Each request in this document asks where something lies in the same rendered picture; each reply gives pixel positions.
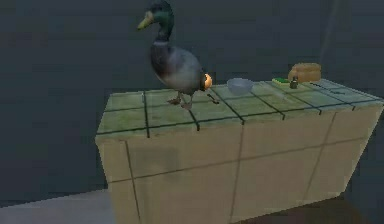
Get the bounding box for green and yellow sponge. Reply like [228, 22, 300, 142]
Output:
[271, 77, 292, 86]

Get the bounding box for beige tiled kitchen counter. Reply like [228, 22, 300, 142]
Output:
[94, 78, 384, 224]

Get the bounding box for green-headed mallard duck figure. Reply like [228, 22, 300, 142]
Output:
[136, 0, 206, 111]

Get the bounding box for brown bread loaf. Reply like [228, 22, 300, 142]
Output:
[287, 62, 323, 84]

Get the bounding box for clear glass bowl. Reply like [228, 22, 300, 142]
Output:
[226, 77, 255, 96]

